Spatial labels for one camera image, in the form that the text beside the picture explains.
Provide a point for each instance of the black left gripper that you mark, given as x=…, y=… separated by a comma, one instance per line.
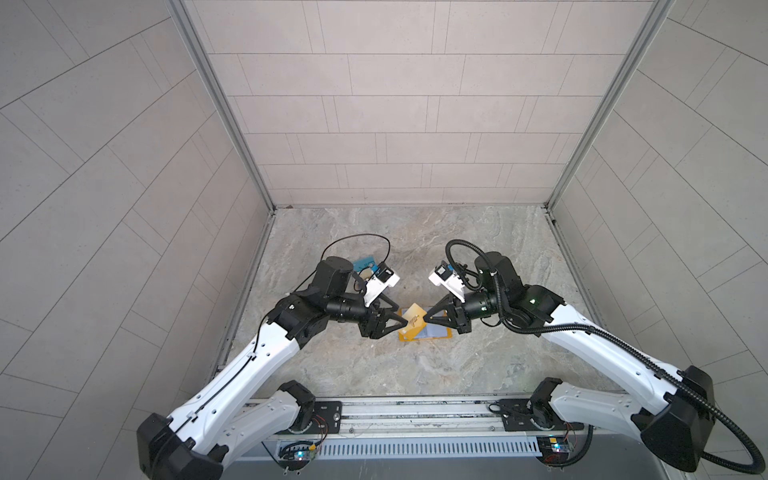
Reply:
x=370, y=330

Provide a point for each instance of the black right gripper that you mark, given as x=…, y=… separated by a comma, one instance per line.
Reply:
x=460, y=320

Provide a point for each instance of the beige gold credit card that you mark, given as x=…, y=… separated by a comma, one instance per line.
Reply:
x=414, y=317

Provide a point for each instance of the yellow leather card holder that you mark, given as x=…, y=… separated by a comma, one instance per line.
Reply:
x=423, y=335

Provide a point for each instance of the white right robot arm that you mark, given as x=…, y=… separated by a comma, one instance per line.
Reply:
x=671, y=411

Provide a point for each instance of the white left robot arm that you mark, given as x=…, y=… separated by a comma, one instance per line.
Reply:
x=214, y=428

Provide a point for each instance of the teal card in stand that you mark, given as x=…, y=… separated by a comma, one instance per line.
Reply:
x=364, y=263

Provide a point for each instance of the perforated vent strip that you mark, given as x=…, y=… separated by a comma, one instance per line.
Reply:
x=427, y=448

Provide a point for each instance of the left green circuit board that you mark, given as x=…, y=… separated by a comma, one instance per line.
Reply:
x=298, y=452

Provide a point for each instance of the green circuit board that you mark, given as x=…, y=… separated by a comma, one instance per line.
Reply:
x=553, y=449
x=298, y=452

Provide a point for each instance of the right green circuit board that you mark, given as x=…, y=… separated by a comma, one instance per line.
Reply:
x=553, y=449

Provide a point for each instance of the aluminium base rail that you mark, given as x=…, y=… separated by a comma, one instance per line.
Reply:
x=463, y=416

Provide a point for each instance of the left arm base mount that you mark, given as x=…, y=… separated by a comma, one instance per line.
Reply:
x=325, y=419

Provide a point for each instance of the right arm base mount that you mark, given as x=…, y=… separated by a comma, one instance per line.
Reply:
x=519, y=415

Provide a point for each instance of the right corner metal post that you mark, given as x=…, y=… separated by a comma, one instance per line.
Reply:
x=647, y=32

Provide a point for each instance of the corner metal post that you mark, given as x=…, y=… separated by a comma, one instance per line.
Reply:
x=193, y=42
x=647, y=32

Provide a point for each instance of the left corner metal post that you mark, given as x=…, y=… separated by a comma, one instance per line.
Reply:
x=193, y=42

